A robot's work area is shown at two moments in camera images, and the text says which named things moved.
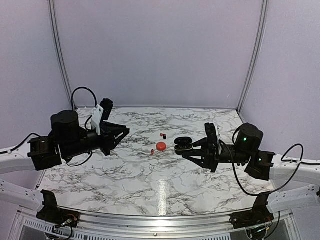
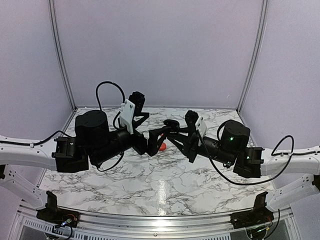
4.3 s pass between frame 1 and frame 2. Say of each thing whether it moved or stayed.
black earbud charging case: moved
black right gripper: moved
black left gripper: moved
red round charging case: stayed
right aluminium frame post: stayed
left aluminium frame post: stayed
